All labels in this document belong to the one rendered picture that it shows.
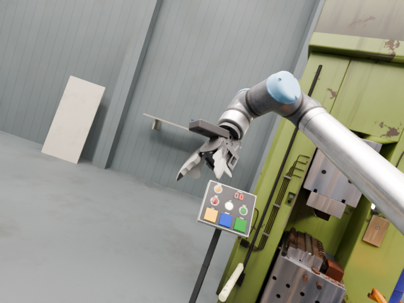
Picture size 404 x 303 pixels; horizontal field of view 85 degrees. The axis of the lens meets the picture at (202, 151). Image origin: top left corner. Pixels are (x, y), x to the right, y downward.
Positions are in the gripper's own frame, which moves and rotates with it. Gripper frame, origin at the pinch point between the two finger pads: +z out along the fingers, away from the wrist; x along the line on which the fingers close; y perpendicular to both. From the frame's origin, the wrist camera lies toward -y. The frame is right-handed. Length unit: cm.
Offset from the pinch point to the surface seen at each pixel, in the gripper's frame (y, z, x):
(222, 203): 68, -38, 58
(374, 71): 61, -141, -21
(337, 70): 52, -140, -3
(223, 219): 72, -29, 56
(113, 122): 28, -195, 430
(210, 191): 59, -41, 64
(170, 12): -73, -428, 323
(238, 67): 101, -422, 239
